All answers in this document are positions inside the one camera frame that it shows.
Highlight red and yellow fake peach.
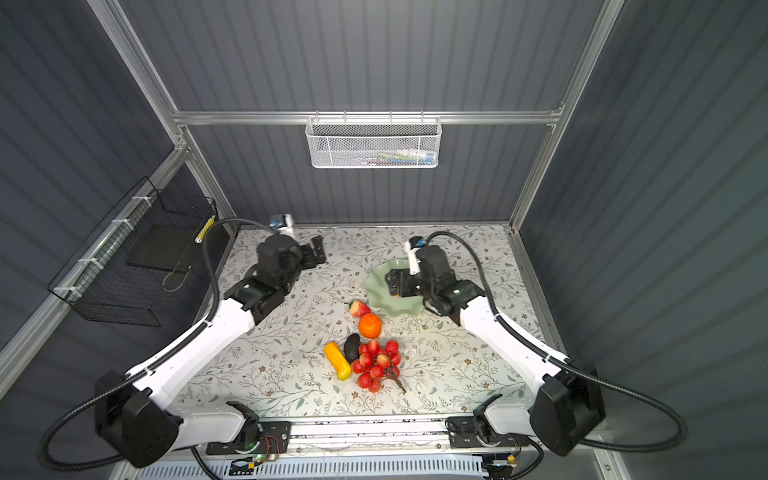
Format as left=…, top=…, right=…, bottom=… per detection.
left=349, top=300, right=371, bottom=318

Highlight large fake orange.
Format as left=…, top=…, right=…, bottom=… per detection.
left=358, top=313, right=383, bottom=339

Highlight dark fake avocado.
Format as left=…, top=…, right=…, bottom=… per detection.
left=342, top=333, right=361, bottom=364

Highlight red fake grape bunch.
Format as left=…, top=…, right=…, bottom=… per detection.
left=351, top=339, right=407, bottom=394

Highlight yellow fake corn cob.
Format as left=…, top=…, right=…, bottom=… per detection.
left=324, top=341, right=352, bottom=381

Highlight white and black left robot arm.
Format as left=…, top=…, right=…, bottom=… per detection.
left=94, top=234, right=326, bottom=468

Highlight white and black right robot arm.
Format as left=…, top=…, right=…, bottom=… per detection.
left=386, top=237, right=605, bottom=456

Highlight green wavy fruit bowl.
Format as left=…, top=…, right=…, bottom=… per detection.
left=364, top=257, right=436, bottom=318

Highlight yellow marker pen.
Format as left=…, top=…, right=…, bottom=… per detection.
left=194, top=215, right=216, bottom=244

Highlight items in white basket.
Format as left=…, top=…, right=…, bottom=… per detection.
left=359, top=148, right=438, bottom=167

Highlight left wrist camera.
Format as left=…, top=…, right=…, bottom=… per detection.
left=269, top=213, right=296, bottom=239

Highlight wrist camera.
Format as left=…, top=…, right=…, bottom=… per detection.
left=269, top=213, right=296, bottom=239
left=404, top=236, right=425, bottom=275

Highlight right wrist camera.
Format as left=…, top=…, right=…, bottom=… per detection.
left=404, top=236, right=425, bottom=275

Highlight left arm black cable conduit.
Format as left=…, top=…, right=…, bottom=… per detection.
left=35, top=217, right=280, bottom=473

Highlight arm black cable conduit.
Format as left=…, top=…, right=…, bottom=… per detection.
left=419, top=230, right=689, bottom=455
left=35, top=217, right=280, bottom=473

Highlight white wire mesh basket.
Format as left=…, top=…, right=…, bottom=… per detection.
left=305, top=116, right=443, bottom=170

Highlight black wire basket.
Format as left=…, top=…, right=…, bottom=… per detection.
left=48, top=183, right=218, bottom=327

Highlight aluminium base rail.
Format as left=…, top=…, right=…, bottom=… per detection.
left=111, top=414, right=630, bottom=479

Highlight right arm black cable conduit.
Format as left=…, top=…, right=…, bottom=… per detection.
left=419, top=230, right=689, bottom=455

